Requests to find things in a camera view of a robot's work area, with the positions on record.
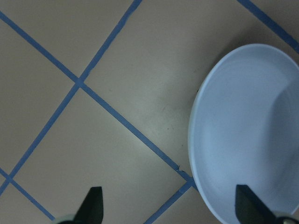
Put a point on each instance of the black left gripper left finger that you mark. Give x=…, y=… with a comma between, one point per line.
x=91, y=210

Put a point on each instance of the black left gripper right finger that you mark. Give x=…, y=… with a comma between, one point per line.
x=249, y=209

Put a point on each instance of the blue plate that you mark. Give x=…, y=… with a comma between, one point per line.
x=244, y=129

